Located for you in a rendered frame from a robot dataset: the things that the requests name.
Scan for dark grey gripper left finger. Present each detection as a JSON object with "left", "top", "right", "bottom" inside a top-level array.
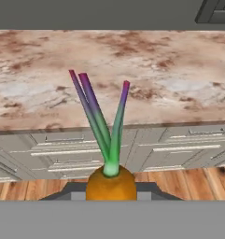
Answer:
[{"left": 38, "top": 181, "right": 90, "bottom": 202}]

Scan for grey drawer handle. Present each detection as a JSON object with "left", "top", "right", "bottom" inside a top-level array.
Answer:
[
  {"left": 53, "top": 159, "right": 103, "bottom": 168},
  {"left": 188, "top": 126, "right": 225, "bottom": 135},
  {"left": 44, "top": 134, "right": 86, "bottom": 144}
]

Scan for orange carrot with green stalks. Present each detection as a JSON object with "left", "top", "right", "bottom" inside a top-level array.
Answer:
[{"left": 68, "top": 69, "right": 138, "bottom": 202}]

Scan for grey cupboard door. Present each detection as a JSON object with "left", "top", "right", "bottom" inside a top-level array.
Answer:
[{"left": 0, "top": 134, "right": 38, "bottom": 184}]

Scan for grey drawer front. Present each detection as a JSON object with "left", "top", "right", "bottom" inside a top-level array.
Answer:
[
  {"left": 132, "top": 143, "right": 225, "bottom": 173},
  {"left": 136, "top": 123, "right": 225, "bottom": 153},
  {"left": 31, "top": 152, "right": 132, "bottom": 181},
  {"left": 29, "top": 129, "right": 138, "bottom": 158}
]

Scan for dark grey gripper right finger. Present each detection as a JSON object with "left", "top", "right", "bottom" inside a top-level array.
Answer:
[{"left": 134, "top": 181, "right": 184, "bottom": 202}]

